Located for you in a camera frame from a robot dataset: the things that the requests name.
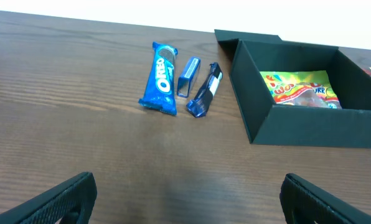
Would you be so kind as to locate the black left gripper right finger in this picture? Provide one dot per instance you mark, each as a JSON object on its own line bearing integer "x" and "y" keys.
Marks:
{"x": 303, "y": 202}

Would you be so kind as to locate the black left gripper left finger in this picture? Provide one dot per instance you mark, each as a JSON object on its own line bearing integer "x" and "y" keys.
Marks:
{"x": 72, "y": 201}

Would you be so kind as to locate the green Haribo gummy bag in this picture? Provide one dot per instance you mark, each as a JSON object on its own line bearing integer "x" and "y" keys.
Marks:
{"x": 311, "y": 89}

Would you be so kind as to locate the blue Oreo cookie pack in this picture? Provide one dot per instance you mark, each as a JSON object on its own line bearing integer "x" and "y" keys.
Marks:
{"x": 159, "y": 92}

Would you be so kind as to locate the dark green open box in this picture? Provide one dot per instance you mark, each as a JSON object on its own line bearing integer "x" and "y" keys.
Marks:
{"x": 269, "y": 123}

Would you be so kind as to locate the dark blue snack bar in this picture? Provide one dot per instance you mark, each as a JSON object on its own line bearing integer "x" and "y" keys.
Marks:
{"x": 199, "y": 106}

